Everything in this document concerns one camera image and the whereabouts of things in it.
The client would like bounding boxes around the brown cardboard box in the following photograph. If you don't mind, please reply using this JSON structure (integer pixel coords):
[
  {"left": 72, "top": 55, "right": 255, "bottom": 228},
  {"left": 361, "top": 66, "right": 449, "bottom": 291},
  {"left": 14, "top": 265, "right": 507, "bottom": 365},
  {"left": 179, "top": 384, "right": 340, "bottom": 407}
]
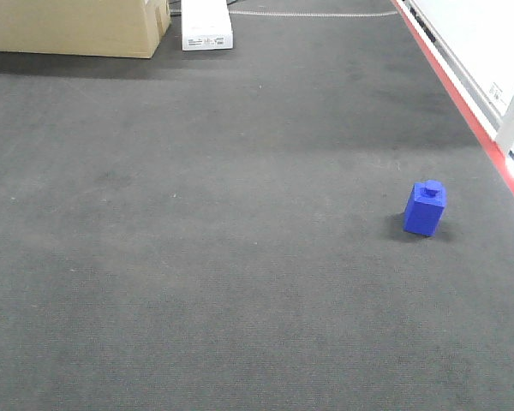
[{"left": 0, "top": 0, "right": 170, "bottom": 59}]

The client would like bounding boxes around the blue cube block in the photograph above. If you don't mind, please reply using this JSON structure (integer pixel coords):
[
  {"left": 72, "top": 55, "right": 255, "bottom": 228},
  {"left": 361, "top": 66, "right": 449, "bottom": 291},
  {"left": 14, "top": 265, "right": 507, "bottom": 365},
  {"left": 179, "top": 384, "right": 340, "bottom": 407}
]
[{"left": 403, "top": 180, "right": 447, "bottom": 237}]

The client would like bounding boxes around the white long box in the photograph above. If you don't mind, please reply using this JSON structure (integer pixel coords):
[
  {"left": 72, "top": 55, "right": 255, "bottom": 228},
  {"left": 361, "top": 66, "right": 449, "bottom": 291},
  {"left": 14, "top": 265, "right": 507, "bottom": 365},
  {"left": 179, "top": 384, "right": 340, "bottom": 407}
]
[{"left": 181, "top": 0, "right": 234, "bottom": 51}]

